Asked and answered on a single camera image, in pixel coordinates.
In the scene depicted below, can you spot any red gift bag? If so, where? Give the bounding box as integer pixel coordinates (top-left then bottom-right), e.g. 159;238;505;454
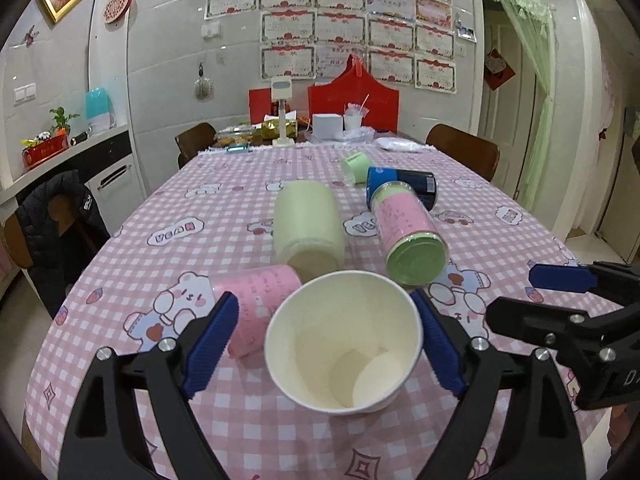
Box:
307;53;401;134

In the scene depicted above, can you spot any white paper cup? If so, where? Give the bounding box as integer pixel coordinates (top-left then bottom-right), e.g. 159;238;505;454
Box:
264;270;425;414

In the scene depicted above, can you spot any red flat box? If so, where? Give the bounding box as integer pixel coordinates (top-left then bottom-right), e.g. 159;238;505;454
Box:
248;88;282;124

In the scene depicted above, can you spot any wall of red-bordered certificates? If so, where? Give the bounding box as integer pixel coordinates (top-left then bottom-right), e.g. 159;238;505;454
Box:
204;0;459;96

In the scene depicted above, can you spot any clear plastic cup with straw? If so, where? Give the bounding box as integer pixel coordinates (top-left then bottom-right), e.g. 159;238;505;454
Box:
343;94;372;134

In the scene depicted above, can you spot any white box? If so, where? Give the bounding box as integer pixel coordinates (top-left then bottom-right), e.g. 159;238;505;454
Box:
312;113;344;141

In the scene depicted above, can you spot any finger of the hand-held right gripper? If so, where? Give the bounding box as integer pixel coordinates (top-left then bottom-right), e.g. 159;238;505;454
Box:
528;261;640;307
484;297;640;361

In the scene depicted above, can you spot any green door curtain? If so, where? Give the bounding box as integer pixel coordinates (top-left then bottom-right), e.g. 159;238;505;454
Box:
476;0;560;203

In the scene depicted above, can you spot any white wall socket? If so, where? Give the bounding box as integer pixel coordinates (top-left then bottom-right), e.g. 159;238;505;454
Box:
13;82;39;106

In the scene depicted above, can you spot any hanging white wall ornament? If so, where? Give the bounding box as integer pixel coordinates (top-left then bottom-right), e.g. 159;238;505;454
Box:
192;62;215;99

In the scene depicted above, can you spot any red diamond door decoration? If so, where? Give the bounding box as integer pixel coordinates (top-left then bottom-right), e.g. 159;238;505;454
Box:
483;48;516;92

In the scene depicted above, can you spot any dark blue cup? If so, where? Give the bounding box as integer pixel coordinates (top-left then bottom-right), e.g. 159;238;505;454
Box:
366;165;437;211

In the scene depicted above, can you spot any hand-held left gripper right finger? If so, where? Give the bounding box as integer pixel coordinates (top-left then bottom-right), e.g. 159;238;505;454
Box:
410;289;587;480

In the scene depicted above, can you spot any small green cup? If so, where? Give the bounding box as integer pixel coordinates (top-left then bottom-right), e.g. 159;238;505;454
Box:
341;151;373;185

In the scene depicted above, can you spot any round red wall ornament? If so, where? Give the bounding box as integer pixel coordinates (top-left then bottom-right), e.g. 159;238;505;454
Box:
102;0;134;25

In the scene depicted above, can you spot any gold snack packet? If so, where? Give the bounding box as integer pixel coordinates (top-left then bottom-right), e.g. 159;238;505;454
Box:
259;117;299;142

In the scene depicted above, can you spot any red tray with trinkets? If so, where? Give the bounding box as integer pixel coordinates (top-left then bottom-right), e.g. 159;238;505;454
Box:
21;132;70;169

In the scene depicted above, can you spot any pink cup with green base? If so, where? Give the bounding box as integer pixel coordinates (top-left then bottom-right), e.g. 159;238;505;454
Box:
370;181;449;288

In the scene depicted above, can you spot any blue and white appliance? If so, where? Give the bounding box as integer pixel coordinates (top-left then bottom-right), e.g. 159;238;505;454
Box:
84;87;118;134

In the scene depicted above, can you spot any pale yellow cup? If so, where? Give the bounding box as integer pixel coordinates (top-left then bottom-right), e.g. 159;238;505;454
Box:
272;180;346;282

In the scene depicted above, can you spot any brown wooden chair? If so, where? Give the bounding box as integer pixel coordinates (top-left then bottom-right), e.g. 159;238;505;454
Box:
425;123;501;184
174;122;219;170

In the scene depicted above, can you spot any white stand lamp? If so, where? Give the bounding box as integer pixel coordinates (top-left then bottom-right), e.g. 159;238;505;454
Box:
270;76;298;149

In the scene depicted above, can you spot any white sideboard cabinet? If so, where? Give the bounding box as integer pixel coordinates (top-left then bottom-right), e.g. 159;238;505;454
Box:
0;124;149;241

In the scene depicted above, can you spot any wooden chair with jacket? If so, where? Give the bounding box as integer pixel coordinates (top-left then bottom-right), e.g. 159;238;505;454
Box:
1;195;76;273

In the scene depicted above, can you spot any small potted plant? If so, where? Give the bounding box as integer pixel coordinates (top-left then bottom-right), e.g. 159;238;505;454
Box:
48;107;81;137

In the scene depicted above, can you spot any white plastic bag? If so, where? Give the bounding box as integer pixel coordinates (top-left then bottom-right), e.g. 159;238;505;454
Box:
375;136;427;154

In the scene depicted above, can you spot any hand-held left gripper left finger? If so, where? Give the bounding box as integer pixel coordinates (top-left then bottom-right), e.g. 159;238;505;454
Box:
57;292;241;480

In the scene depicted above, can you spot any black jacket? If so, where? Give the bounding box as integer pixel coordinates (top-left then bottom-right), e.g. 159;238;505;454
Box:
15;169;112;319

